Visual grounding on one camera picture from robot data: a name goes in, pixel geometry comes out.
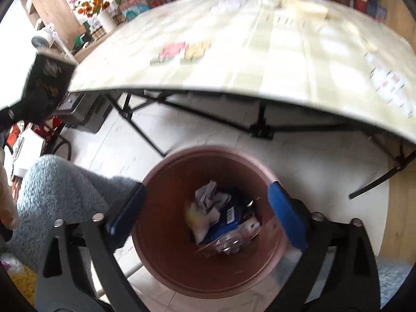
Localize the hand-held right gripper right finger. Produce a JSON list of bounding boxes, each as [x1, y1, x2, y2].
[[267, 181, 381, 312]]

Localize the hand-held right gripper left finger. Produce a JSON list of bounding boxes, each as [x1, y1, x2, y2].
[[34, 182, 147, 312]]

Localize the blue cardboard box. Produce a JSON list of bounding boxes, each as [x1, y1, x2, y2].
[[208, 187, 258, 244]]

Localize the brown plastic bin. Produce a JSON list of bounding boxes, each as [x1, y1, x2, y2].
[[132, 146, 290, 300]]

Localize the white paper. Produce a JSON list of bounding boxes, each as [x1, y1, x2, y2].
[[185, 180, 232, 244]]

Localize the person's left forearm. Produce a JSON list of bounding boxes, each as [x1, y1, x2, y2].
[[0, 143, 21, 231]]

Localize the black plastic case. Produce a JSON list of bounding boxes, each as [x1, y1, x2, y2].
[[54, 93, 111, 134]]

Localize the white standing fan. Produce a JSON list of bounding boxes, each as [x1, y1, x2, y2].
[[31, 23, 70, 60]]

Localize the wooden side shelf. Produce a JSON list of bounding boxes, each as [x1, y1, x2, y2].
[[19, 0, 82, 40]]

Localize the black folding table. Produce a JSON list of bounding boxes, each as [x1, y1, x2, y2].
[[104, 89, 416, 200]]

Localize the orange flowers white vase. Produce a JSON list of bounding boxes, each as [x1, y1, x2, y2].
[[78, 0, 118, 34]]

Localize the scalloped painted tin box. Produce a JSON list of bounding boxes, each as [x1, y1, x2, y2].
[[119, 0, 163, 22]]

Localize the person's right leg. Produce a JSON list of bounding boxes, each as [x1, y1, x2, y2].
[[374, 257, 416, 309]]

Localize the purple blue small box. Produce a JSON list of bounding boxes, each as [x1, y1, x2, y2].
[[367, 2, 388, 21]]

